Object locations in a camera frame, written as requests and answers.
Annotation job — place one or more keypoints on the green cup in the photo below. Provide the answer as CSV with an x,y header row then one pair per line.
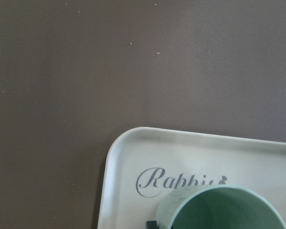
x,y
217,207

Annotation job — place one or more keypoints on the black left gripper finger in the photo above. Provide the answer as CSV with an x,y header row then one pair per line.
x,y
151,225

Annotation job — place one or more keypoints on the cream rabbit tray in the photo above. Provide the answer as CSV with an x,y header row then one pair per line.
x,y
144,164

